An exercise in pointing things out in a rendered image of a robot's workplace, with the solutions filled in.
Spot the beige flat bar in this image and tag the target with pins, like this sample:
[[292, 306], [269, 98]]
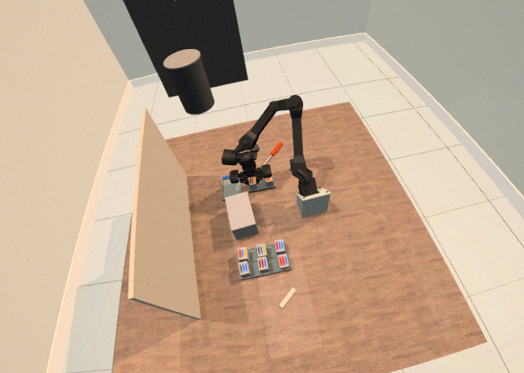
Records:
[[289, 295]]

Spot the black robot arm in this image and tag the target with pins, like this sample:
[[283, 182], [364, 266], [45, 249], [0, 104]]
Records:
[[307, 184]]

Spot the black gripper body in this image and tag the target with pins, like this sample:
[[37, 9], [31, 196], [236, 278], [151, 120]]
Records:
[[249, 173]]

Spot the tan flat board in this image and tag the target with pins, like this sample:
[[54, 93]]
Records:
[[162, 271]]

